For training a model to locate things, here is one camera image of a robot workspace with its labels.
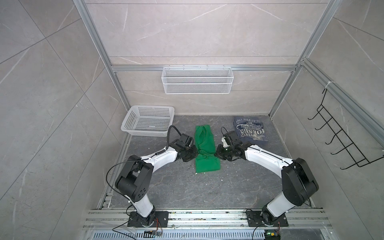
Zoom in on green tank top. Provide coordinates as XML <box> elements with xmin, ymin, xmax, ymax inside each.
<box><xmin>195</xmin><ymin>125</ymin><xmax>221</xmax><ymax>173</ymax></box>

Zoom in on blue-grey tank top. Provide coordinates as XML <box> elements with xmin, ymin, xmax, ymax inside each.
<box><xmin>234</xmin><ymin>116</ymin><xmax>268</xmax><ymax>145</ymax></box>

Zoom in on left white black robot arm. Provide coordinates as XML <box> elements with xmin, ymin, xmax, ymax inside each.
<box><xmin>115</xmin><ymin>134</ymin><xmax>198</xmax><ymax>221</ymax></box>

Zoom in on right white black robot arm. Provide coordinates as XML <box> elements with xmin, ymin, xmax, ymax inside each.
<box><xmin>215</xmin><ymin>131</ymin><xmax>319</xmax><ymax>224</ymax></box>

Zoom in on white plastic laundry basket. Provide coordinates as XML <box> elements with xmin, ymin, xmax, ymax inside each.
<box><xmin>121</xmin><ymin>105</ymin><xmax>175</xmax><ymax>137</ymax></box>

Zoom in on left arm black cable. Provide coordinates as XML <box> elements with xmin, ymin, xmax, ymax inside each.
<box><xmin>166</xmin><ymin>125</ymin><xmax>182</xmax><ymax>149</ymax></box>

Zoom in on white wire mesh shelf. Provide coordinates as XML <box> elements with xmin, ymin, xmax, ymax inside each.
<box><xmin>162</xmin><ymin>67</ymin><xmax>234</xmax><ymax>95</ymax></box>

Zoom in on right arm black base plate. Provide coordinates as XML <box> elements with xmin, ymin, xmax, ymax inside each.
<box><xmin>245</xmin><ymin>209</ymin><xmax>289</xmax><ymax>227</ymax></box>

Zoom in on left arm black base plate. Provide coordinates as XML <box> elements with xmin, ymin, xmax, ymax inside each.
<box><xmin>127</xmin><ymin>211</ymin><xmax>169</xmax><ymax>228</ymax></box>

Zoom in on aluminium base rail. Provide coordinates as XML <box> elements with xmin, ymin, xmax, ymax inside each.
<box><xmin>81</xmin><ymin>209</ymin><xmax>338</xmax><ymax>240</ymax></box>

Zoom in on black wire hook rack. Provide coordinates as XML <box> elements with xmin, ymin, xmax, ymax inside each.
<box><xmin>308</xmin><ymin>89</ymin><xmax>384</xmax><ymax>170</ymax></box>

